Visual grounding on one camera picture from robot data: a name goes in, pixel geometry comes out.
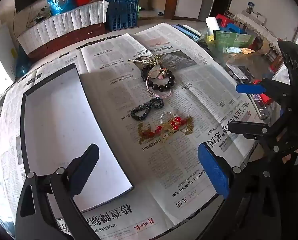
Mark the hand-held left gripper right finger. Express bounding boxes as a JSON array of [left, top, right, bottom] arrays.
[[198, 142, 281, 240]]

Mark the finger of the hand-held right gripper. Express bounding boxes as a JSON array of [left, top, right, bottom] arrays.
[[236, 77, 291, 105], [228, 120, 287, 153]]

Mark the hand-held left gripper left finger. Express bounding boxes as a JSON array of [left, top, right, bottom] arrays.
[[14, 144, 101, 240]]

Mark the white shallow box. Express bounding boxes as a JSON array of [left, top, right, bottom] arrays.
[[20, 62, 135, 213]]

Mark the gold chain red bead necklace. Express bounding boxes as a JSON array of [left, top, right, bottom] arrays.
[[138, 116, 194, 144]]

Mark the clear crystal bracelet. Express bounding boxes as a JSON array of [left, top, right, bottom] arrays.
[[159, 111, 182, 130]]

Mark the black bead bracelet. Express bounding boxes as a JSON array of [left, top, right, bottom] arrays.
[[140, 65, 175, 92]]

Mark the gold charm keychain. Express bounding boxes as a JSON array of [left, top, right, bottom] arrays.
[[149, 54, 165, 67]]

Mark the mobile phone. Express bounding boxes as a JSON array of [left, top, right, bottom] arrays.
[[249, 93, 271, 119]]

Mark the open newspaper spread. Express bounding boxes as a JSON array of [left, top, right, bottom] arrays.
[[79, 22, 253, 227]]

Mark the green packet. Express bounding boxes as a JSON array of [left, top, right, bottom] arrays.
[[213, 30, 255, 53]]

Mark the side table with lace cloth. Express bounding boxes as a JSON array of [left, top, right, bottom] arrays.
[[232, 11, 283, 55]]

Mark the blue plastic stool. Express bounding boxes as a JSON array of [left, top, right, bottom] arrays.
[[225, 22, 247, 34]]

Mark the red plastic stool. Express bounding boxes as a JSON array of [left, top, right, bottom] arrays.
[[216, 14, 231, 28]]

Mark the white paper roll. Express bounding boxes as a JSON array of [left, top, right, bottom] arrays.
[[205, 17, 220, 34]]

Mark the newspaper sheet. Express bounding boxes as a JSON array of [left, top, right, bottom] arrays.
[[0, 52, 164, 240]]

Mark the stack of blue notebooks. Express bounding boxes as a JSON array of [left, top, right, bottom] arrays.
[[172, 24, 202, 42]]

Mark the blue bag on floor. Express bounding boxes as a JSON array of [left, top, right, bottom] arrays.
[[15, 45, 33, 77]]

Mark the wooden cabinet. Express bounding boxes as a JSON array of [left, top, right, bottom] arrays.
[[17, 22, 109, 55]]

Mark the white chest freezer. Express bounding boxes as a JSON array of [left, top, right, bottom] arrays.
[[0, 21, 18, 85]]

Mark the blue plastic crate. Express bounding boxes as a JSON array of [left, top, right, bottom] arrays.
[[103, 0, 139, 32]]

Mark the white lace cloth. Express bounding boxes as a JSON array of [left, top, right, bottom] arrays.
[[17, 0, 110, 48]]

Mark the blue plastic bag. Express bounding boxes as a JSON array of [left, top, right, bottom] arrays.
[[47, 0, 77, 16]]

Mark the dark crystal bracelet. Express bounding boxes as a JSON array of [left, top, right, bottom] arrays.
[[131, 97, 164, 122]]

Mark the pink cord bracelet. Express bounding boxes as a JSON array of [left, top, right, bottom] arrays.
[[146, 79, 174, 98]]

